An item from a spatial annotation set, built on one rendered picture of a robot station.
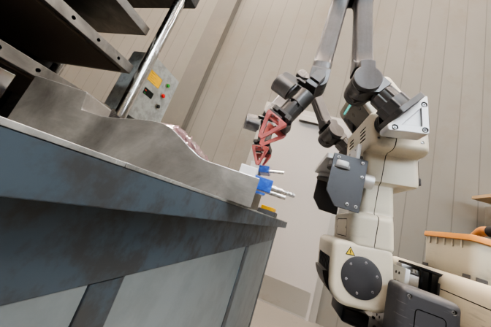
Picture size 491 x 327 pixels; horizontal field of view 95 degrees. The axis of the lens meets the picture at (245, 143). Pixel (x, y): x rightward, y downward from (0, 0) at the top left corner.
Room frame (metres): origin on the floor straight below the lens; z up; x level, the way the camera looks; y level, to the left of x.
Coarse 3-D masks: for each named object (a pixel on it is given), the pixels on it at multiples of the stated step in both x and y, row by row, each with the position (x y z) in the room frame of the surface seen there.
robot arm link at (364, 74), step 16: (352, 0) 0.63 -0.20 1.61; (368, 0) 0.56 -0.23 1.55; (368, 16) 0.56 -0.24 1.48; (352, 32) 0.60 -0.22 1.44; (368, 32) 0.56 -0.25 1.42; (352, 48) 0.59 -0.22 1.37; (368, 48) 0.56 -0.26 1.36; (352, 64) 0.58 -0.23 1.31; (368, 64) 0.53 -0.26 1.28; (352, 80) 0.55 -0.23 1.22; (368, 80) 0.52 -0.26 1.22
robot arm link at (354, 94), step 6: (384, 78) 0.53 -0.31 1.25; (384, 84) 0.53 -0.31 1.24; (390, 84) 0.53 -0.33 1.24; (348, 90) 0.59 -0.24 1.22; (354, 90) 0.56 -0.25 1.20; (378, 90) 0.53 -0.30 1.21; (354, 96) 0.58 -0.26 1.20; (360, 96) 0.56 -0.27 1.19; (366, 96) 0.56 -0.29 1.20; (372, 96) 0.57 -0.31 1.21; (354, 102) 0.59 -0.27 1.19
